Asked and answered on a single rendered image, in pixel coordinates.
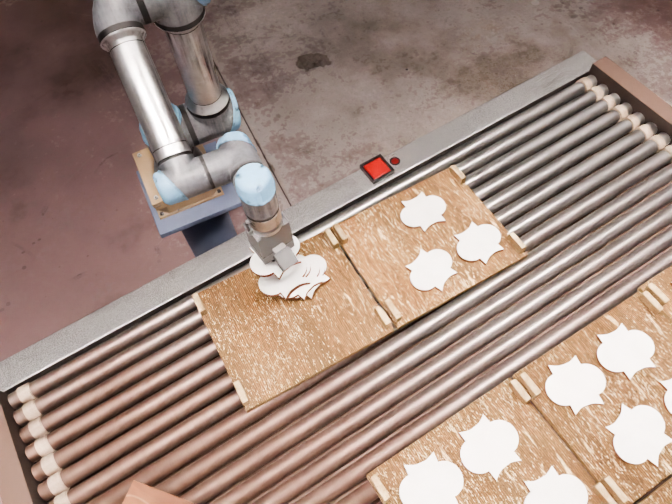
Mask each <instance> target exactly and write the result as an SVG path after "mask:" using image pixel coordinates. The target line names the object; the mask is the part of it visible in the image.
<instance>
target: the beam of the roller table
mask: <svg viewBox="0 0 672 504"><path fill-rule="evenodd" d="M596 61H597V60H595V59H594V58H593V57H591V56H590V55H589V54H587V53H586V52H585V51H581V52H579V53H577V54H575V55H574V56H572V57H570V58H568V59H566V60H564V61H562V62H561V63H559V64H557V65H555V66H553V67H551V68H549V69H547V70H546V71H544V72H542V73H540V74H538V75H536V76H534V77H532V78H531V79H529V80H527V81H525V82H523V83H521V84H519V85H517V86H516V87H514V88H512V89H510V90H508V91H506V92H504V93H502V94H501V95H499V96H497V97H495V98H493V99H491V100H489V101H488V102H486V103H484V104H482V105H480V106H478V107H476V108H474V109H473V110H471V111H469V112H467V113H465V114H463V115H461V116H459V117H458V118H456V119H454V120H452V121H450V122H448V123H446V124H444V125H443V126H441V127H439V128H437V129H435V130H433V131H431V132H430V133H428V134H426V135H424V136H422V137H420V138H418V139H416V140H415V141H413V142H411V143H409V144H407V145H405V146H403V147H401V148H400V149H398V150H396V151H394V152H392V153H390V154H388V155H386V156H385V157H384V158H385V159H386V161H387V162H388V163H389V164H390V159H391V158H392V157H397V158H399V159H400V163H399V164H398V165H392V164H390V165H391V166H392V167H393V168H394V170H395V173H394V174H393V175H391V176H389V177H387V178H385V179H384V180H382V181H380V182H378V183H376V184H374V185H373V183H372V182H371V181H370V180H369V179H368V178H367V176H366V175H365V174H364V173H363V172H362V170H361V169H360V170H358V171H357V172H355V173H353V174H351V175H349V176H347V177H345V178H343V179H342V180H340V181H338V182H336V183H334V184H332V185H330V186H328V187H327V188H325V189H323V190H321V191H319V192H317V193H315V194H313V195H312V196H310V197H308V198H306V199H304V200H302V201H300V202H299V203H297V204H295V205H293V206H291V207H289V208H287V209H285V210H284V211H282V212H281V213H282V214H283V215H284V217H285V218H286V219H287V220H288V221H289V223H290V228H291V232H292V235H294V236H295V237H296V236H298V235H300V234H301V233H303V232H305V231H307V230H309V229H310V228H312V227H314V226H316V225H318V224H320V223H321V222H323V221H325V220H327V219H329V218H330V217H332V216H334V215H336V214H338V213H340V212H341V211H343V210H345V209H347V208H349V207H350V206H352V205H354V204H356V203H358V202H360V201H361V200H363V199H365V198H367V197H369V196H371V195H372V194H374V193H376V192H378V191H380V190H381V189H383V188H385V187H387V186H389V185H391V184H392V183H394V182H396V181H398V180H400V179H401V178H403V177H405V176H407V175H409V174H411V173H412V172H414V171H416V170H418V169H420V168H421V167H423V166H425V165H427V164H429V163H431V162H432V161H434V160H436V159H438V158H440V157H441V156H443V155H445V154H447V153H449V152H451V151H452V150H454V149H456V148H458V147H460V146H461V145H463V144H465V143H467V142H469V141H471V140H472V139H474V138H476V137H478V136H480V135H481V134H483V133H485V132H487V131H489V130H491V129H492V128H494V127H496V126H498V125H500V124H501V123H503V122H505V121H507V120H509V119H511V118H512V117H514V116H516V115H518V114H520V113H521V112H523V111H525V110H527V109H529V108H531V107H532V106H534V105H536V104H538V103H540V102H541V101H543V100H545V99H547V98H549V97H551V96H552V95H554V94H556V93H558V92H560V91H561V90H563V89H565V88H567V87H569V86H571V85H572V84H574V83H575V82H576V81H577V80H579V79H581V78H583V77H587V75H588V73H589V71H590V68H591V66H592V64H593V63H594V62H596ZM249 247H251V246H250V243H249V241H248V237H247V234H246V231H244V232H242V233H241V234H239V235H237V236H235V237H233V238H231V239H229V240H227V241H226V242H224V243H222V244H220V245H218V246H216V247H214V248H212V249H211V250H209V251H207V252H205V253H203V254H201V255H199V256H197V257H196V258H194V259H192V260H190V261H188V262H186V263H184V264H183V265H181V266H179V267H177V268H175V269H173V270H171V271H169V272H168V273H166V274H164V275H162V276H160V277H158V278H156V279H154V280H153V281H151V282H149V283H147V284H145V285H143V286H141V287H139V288H138V289H136V290H134V291H132V292H130V293H128V294H126V295H124V296H123V297H121V298H119V299H117V300H115V301H113V302H111V303H110V304H108V305H106V306H104V307H102V308H100V309H98V310H96V311H95V312H93V313H91V314H89V315H87V316H85V317H83V318H81V319H80V320H78V321H76V322H74V323H72V324H70V325H68V326H66V327H65V328H63V329H61V330H59V331H57V332H55V333H53V334H52V335H50V336H48V337H46V338H44V339H42V340H40V341H38V342H37V343H35V344H33V345H31V346H29V347H27V348H25V349H23V350H22V351H20V352H18V353H16V354H14V355H12V356H10V357H8V358H7V359H5V360H3V361H1V362H0V391H2V392H4V393H6V394H8V395H9V394H10V393H12V392H14V391H16V390H17V388H18V387H20V386H22V385H24V384H26V383H27V382H29V383H30V382H32V381H34V380H36V379H38V378H39V377H41V376H43V375H45V374H47V373H49V372H50V371H52V370H54V369H56V368H58V367H59V366H61V365H63V364H65V363H67V362H69V361H70V360H72V359H74V358H76V357H78V356H79V355H81V354H83V353H85V352H87V351H89V350H90V349H92V348H94V347H96V346H98V345H99V344H101V343H103V342H105V341H107V340H109V339H110V338H112V337H114V336H116V335H118V334H119V333H121V332H123V331H125V330H127V329H129V328H130V327H132V326H134V325H136V324H138V323H139V322H141V321H143V320H145V319H147V318H149V317H150V316H152V315H154V314H156V313H158V312H159V311H161V310H163V309H165V308H167V307H169V306H170V305H172V304H174V303H176V302H178V301H180V300H181V299H183V298H185V297H187V296H189V295H190V294H192V293H194V292H196V291H198V290H200V289H201V288H203V287H205V286H207V285H209V284H210V283H212V282H214V281H216V280H218V279H220V278H221V277H223V276H225V275H227V274H229V273H230V272H232V271H234V270H236V269H238V268H240V267H241V266H243V265H245V264H247V263H249V262H250V259H251V257H252V255H253V254H254V253H253V252H252V251H251V250H250V249H249Z"/></svg>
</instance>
